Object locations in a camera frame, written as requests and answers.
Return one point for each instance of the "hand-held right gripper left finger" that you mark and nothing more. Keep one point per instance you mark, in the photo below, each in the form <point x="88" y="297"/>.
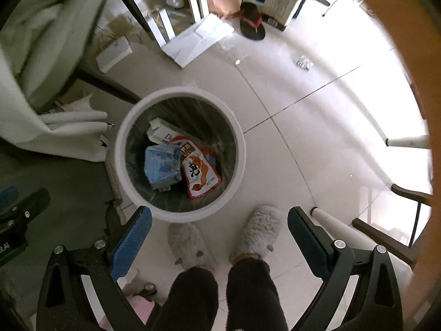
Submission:
<point x="134" y="238"/>

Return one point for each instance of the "red snack packet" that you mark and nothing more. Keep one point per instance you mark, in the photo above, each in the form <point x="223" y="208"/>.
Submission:
<point x="198" y="176"/>

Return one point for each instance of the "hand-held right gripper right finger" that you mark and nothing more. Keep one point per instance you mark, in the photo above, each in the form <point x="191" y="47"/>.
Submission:
<point x="310" y="238"/>

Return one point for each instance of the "white foam box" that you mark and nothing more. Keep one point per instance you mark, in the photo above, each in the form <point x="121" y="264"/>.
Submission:
<point x="113" y="55"/>

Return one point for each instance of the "beige chair with dark legs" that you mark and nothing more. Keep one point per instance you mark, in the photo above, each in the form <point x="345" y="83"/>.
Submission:
<point x="103" y="84"/>

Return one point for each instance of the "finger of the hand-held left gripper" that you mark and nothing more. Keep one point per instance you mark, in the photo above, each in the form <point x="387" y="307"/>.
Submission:
<point x="32" y="203"/>
<point x="7" y="198"/>

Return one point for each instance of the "white cloth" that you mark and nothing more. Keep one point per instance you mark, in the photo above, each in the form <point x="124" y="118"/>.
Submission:
<point x="41" y="41"/>

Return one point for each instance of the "pink cloth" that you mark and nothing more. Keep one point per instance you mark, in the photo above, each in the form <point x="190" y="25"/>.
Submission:
<point x="141" y="308"/>

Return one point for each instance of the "wooden table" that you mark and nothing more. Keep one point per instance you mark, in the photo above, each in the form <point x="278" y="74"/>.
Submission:
<point x="396" y="7"/>

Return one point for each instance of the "white table leg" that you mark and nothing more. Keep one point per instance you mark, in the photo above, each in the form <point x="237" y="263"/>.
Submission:
<point x="406" y="141"/>
<point x="334" y="224"/>

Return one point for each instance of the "dry straw bundle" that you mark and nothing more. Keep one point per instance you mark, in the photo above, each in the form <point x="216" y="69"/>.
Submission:
<point x="119" y="27"/>

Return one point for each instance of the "grey fluffy slipper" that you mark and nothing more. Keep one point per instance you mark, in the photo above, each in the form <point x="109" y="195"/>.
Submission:
<point x="256" y="231"/>
<point x="189" y="244"/>

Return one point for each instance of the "person's left leg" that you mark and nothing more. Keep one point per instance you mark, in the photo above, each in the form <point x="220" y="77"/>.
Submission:
<point x="189" y="300"/>

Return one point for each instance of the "white foam strips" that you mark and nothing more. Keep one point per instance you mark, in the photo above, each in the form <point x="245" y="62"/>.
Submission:
<point x="162" y="27"/>
<point x="198" y="5"/>

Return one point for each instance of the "blue and white carton box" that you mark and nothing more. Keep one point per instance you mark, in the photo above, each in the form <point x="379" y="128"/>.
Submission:
<point x="279" y="3"/>

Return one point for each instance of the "white round trash bin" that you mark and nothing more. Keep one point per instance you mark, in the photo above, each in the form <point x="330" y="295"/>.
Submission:
<point x="120" y="151"/>

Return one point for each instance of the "person's leg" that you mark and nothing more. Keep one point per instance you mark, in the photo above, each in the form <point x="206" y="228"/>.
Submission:
<point x="255" y="293"/>
<point x="189" y="300"/>

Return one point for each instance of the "small clear packet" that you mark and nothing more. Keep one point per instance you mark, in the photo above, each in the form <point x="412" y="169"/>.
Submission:
<point x="304" y="63"/>

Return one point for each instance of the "light blue packet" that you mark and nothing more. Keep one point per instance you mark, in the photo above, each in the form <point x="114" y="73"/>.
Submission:
<point x="160" y="165"/>

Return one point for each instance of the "white carton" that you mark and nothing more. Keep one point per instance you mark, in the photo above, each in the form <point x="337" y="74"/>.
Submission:
<point x="160" y="132"/>

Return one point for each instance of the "person's right leg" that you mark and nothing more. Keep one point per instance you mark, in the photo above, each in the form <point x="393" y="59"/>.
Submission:
<point x="255" y="293"/>

